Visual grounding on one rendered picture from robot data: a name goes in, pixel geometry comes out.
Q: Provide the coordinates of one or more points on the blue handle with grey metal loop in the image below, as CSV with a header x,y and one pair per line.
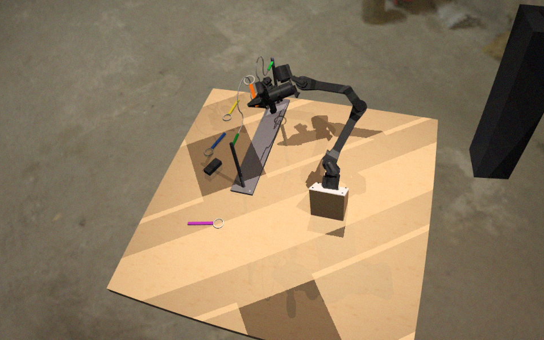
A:
x,y
213,146

